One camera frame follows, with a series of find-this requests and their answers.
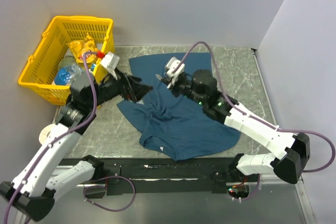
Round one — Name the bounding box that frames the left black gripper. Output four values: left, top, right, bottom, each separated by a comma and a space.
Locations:
87, 66, 153, 108

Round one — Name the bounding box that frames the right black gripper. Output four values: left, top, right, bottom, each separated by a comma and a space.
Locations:
161, 74, 206, 107

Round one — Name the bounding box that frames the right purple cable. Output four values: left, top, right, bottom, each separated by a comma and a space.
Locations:
173, 41, 336, 204

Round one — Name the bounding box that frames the toilet paper roll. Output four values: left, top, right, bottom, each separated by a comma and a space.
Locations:
38, 124, 56, 145

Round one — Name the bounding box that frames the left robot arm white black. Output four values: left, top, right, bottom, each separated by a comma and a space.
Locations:
1, 70, 153, 221

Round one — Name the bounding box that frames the yellow plastic basket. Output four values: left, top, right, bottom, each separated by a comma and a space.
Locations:
18, 16, 114, 105

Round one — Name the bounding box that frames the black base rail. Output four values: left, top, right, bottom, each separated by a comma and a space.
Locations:
60, 157, 263, 196

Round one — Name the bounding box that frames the aluminium frame rail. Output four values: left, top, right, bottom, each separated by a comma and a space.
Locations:
14, 176, 316, 224

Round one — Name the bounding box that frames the blue plastic bag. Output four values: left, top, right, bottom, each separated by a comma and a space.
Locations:
53, 63, 83, 86

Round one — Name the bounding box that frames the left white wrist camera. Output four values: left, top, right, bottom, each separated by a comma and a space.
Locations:
97, 51, 120, 80

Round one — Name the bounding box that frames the yellow snack bag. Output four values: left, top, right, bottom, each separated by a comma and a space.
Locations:
67, 33, 99, 64

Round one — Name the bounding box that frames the blue t-shirt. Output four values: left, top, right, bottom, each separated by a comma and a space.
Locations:
117, 52, 240, 161

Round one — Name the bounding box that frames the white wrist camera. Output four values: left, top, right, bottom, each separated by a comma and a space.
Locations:
164, 57, 185, 89
97, 51, 120, 80

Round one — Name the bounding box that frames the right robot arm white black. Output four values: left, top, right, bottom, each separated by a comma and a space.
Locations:
156, 70, 310, 184

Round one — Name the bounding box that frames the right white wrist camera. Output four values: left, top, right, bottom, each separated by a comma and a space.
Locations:
164, 57, 185, 89

